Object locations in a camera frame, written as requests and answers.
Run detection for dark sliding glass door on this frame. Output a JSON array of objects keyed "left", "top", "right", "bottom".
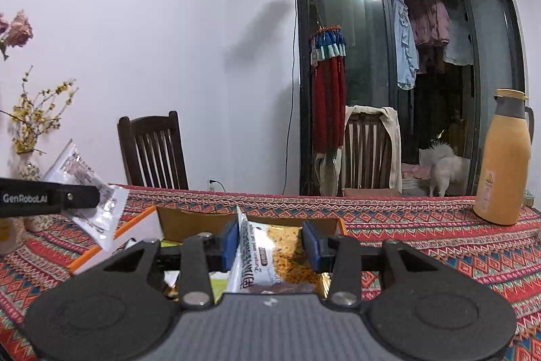
[{"left": 293, "top": 0, "right": 531, "bottom": 197}]

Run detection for brown wooden chair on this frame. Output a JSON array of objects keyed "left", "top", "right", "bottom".
[{"left": 343, "top": 113, "right": 396, "bottom": 189}]

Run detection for pink hanging garment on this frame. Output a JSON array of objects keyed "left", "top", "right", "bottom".
[{"left": 408, "top": 0, "right": 451, "bottom": 48}]

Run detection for black wall cable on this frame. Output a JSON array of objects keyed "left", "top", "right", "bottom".
[{"left": 282, "top": 12, "right": 299, "bottom": 195}]

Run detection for light blue hanging garment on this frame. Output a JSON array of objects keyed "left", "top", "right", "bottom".
[{"left": 392, "top": 0, "right": 420, "bottom": 90}]

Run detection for yellow flower branches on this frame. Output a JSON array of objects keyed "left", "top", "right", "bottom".
[{"left": 0, "top": 65, "right": 79, "bottom": 155}]

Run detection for orange print snack packet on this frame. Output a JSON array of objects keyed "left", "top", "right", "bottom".
[{"left": 226, "top": 205, "right": 324, "bottom": 295}]

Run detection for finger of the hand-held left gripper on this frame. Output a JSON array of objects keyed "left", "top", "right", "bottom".
[{"left": 59, "top": 182, "right": 111, "bottom": 218}]

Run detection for white dog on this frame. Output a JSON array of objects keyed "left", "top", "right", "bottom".
[{"left": 418, "top": 141, "right": 471, "bottom": 197}]

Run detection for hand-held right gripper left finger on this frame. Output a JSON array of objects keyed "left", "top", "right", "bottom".
[{"left": 72, "top": 217, "right": 241, "bottom": 311}]

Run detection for patterned ceramic vase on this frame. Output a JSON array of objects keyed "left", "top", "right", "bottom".
[{"left": 17, "top": 158, "right": 55, "bottom": 232}]

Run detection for red printed cardboard box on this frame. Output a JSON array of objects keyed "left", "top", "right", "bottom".
[{"left": 68, "top": 205, "right": 348, "bottom": 302}]

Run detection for red tassel hanging ornament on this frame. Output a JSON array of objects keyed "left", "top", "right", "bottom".
[{"left": 310, "top": 27, "right": 347, "bottom": 154}]

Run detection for dried pink flowers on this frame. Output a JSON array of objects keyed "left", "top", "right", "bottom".
[{"left": 0, "top": 10, "right": 33, "bottom": 61}]

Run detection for pink pet mat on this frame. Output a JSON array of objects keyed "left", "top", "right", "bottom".
[{"left": 401, "top": 163, "right": 432, "bottom": 188}]

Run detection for dark wooden chair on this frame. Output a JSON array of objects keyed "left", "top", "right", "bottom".
[{"left": 117, "top": 111, "right": 189, "bottom": 190}]

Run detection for white hanging garment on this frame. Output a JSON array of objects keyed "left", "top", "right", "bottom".
[{"left": 443, "top": 18, "right": 475, "bottom": 66}]

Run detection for gold silver foil snack packet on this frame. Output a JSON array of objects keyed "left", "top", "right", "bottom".
[{"left": 319, "top": 272, "right": 334, "bottom": 302}]

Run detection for yellow thermos jug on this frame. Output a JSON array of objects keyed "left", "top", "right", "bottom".
[{"left": 472, "top": 89, "right": 534, "bottom": 225}]

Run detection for wooden chair with cloth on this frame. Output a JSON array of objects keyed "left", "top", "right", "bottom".
[{"left": 315, "top": 105, "right": 403, "bottom": 197}]

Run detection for white snack packet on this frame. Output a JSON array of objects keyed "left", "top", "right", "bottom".
[{"left": 42, "top": 139, "right": 130, "bottom": 249}]

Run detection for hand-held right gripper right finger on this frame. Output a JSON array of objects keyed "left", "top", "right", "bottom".
[{"left": 301, "top": 219, "right": 472, "bottom": 311}]

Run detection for green snack packet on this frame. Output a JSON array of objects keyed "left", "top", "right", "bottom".
[{"left": 209, "top": 272, "right": 231, "bottom": 304}]

